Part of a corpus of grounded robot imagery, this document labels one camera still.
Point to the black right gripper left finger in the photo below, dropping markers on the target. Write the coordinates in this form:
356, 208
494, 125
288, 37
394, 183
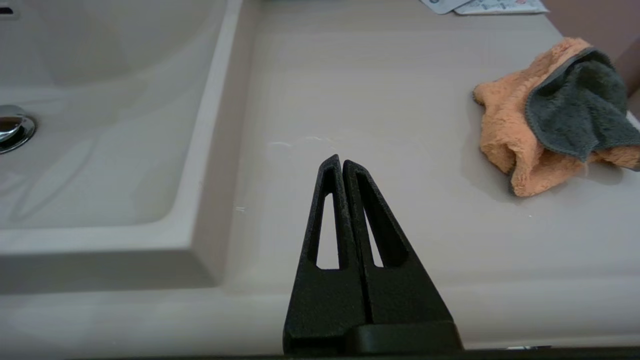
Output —
325, 300

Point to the orange grey fluffy cloth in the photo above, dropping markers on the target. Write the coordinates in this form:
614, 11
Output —
520, 125

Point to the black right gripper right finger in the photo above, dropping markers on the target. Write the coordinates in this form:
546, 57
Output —
405, 295

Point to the chrome drain stopper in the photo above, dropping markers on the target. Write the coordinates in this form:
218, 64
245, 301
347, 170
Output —
12, 127

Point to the white ceramic sink basin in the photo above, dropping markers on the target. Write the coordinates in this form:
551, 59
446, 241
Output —
100, 150

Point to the printed paper leaflet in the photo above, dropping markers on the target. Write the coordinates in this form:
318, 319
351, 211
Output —
505, 6

